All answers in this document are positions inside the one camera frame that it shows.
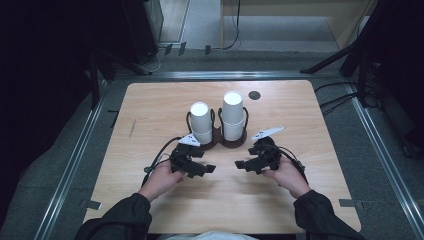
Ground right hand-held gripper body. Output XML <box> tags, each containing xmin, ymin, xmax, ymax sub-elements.
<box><xmin>250</xmin><ymin>125</ymin><xmax>285</xmax><ymax>172</ymax></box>

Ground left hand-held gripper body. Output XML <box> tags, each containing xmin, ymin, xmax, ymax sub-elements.
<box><xmin>169</xmin><ymin>133</ymin><xmax>202</xmax><ymax>175</ymax></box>

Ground dark double cup holder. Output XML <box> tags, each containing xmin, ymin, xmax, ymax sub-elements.
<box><xmin>185</xmin><ymin>107</ymin><xmax>250</xmax><ymax>151</ymax></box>

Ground tall stack of paper cups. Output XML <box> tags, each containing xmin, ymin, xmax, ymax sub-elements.
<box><xmin>222</xmin><ymin>119</ymin><xmax>245</xmax><ymax>142</ymax></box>

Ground white paper cup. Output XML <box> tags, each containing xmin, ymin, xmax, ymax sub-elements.
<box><xmin>222</xmin><ymin>91</ymin><xmax>245</xmax><ymax>124</ymax></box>

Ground person's left hand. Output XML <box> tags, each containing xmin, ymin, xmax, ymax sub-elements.
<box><xmin>138</xmin><ymin>159</ymin><xmax>186</xmax><ymax>203</ymax></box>

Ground person's right hand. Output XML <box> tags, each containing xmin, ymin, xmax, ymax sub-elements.
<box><xmin>261</xmin><ymin>154</ymin><xmax>312</xmax><ymax>200</ymax></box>

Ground short stack of paper cups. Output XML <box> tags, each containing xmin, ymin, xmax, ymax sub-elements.
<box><xmin>189</xmin><ymin>101</ymin><xmax>214</xmax><ymax>145</ymax></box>

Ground person's light grey clothing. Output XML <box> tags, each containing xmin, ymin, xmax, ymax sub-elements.
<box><xmin>164</xmin><ymin>230</ymin><xmax>259</xmax><ymax>240</ymax></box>

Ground black metal stand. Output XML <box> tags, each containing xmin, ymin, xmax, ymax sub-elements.
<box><xmin>87</xmin><ymin>49</ymin><xmax>154</xmax><ymax>110</ymax></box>

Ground black cabinet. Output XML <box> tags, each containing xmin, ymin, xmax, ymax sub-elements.
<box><xmin>121</xmin><ymin>0</ymin><xmax>165</xmax><ymax>65</ymax></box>

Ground black tripod stand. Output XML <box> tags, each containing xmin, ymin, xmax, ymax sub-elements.
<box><xmin>299</xmin><ymin>0</ymin><xmax>424</xmax><ymax>109</ymax></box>

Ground light wooden furniture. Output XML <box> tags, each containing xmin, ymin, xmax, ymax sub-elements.
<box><xmin>219</xmin><ymin>0</ymin><xmax>378</xmax><ymax>52</ymax></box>

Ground left hand-held gripper cable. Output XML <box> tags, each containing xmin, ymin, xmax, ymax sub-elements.
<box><xmin>141</xmin><ymin>136</ymin><xmax>183</xmax><ymax>188</ymax></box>

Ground hand-held gripper cable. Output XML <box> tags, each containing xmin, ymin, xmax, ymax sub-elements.
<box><xmin>141</xmin><ymin>136</ymin><xmax>183</xmax><ymax>188</ymax></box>
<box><xmin>278</xmin><ymin>145</ymin><xmax>309</xmax><ymax>183</ymax></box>

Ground right hand-held gripper cable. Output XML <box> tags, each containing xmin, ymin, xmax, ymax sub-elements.
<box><xmin>278</xmin><ymin>145</ymin><xmax>309</xmax><ymax>183</ymax></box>

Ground metal floor rail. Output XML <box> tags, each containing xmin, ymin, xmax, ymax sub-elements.
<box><xmin>345</xmin><ymin>82</ymin><xmax>424</xmax><ymax>240</ymax></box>
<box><xmin>33</xmin><ymin>79</ymin><xmax>112</xmax><ymax>240</ymax></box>
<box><xmin>114</xmin><ymin>70</ymin><xmax>341</xmax><ymax>81</ymax></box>

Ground black floor cables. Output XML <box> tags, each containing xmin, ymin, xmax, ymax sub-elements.
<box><xmin>313</xmin><ymin>81</ymin><xmax>360</xmax><ymax>117</ymax></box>

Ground white floor cable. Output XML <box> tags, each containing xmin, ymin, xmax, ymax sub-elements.
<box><xmin>139</xmin><ymin>48</ymin><xmax>168</xmax><ymax>74</ymax></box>

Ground black hanging cable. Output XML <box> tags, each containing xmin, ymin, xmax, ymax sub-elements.
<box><xmin>221</xmin><ymin>0</ymin><xmax>242</xmax><ymax>51</ymax></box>

